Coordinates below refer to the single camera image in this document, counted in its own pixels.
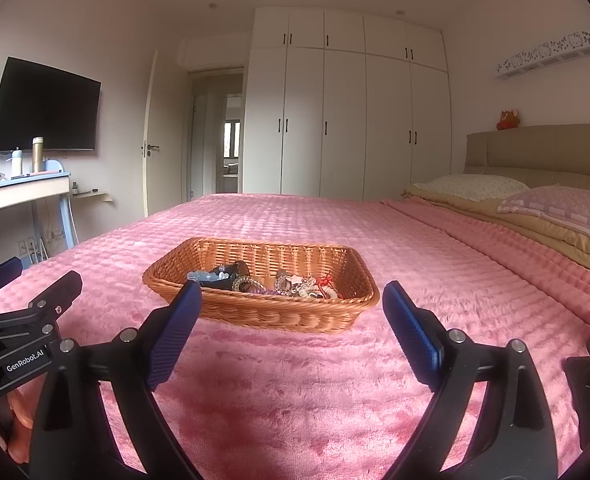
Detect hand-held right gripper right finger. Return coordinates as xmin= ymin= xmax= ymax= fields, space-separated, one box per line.
xmin=382 ymin=281 xmax=558 ymax=480

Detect black hair claw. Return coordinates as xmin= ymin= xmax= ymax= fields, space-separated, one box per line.
xmin=198 ymin=260 xmax=251 ymax=290

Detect white wardrobe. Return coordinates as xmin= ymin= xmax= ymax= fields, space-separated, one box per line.
xmin=242 ymin=6 xmax=452 ymax=202

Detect clear crystal bracelet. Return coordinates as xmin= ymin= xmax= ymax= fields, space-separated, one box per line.
xmin=275 ymin=270 xmax=301 ymax=293

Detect pink checked pillow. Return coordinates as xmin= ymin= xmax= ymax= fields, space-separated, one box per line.
xmin=497 ymin=185 xmax=590 ymax=250

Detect black flat object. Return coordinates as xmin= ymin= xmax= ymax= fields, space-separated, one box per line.
xmin=565 ymin=356 xmax=590 ymax=453

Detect person's left hand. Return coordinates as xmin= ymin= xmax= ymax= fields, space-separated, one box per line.
xmin=0 ymin=390 xmax=36 ymax=463

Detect woven wicker basket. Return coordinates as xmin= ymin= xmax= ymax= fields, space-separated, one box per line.
xmin=142 ymin=237 xmax=381 ymax=333

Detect red string cord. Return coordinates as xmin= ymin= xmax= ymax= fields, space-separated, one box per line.
xmin=317 ymin=270 xmax=341 ymax=300

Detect beige padded headboard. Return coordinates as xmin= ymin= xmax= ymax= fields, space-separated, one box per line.
xmin=464 ymin=123 xmax=590 ymax=188

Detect beige quilt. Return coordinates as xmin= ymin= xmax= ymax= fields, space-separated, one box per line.
xmin=404 ymin=184 xmax=590 ymax=273

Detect pink fluffy blanket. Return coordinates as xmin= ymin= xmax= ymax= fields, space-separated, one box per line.
xmin=0 ymin=192 xmax=590 ymax=480

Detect black television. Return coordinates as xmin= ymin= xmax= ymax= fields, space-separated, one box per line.
xmin=0 ymin=56 xmax=102 ymax=156

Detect small wooden wall shelf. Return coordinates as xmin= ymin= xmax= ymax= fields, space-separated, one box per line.
xmin=72 ymin=189 xmax=115 ymax=205

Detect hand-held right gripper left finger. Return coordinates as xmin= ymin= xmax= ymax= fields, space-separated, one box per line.
xmin=28 ymin=280 xmax=203 ymax=480

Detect white desk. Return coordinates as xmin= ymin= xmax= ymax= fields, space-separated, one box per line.
xmin=0 ymin=170 xmax=73 ymax=261

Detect white door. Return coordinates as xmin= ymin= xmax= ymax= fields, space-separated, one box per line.
xmin=142 ymin=50 xmax=191 ymax=218

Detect white floral pillow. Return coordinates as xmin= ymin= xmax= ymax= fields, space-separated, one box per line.
xmin=415 ymin=174 xmax=530 ymax=203

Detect brown plush toy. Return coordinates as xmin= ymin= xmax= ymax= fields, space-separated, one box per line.
xmin=496 ymin=108 xmax=522 ymax=132

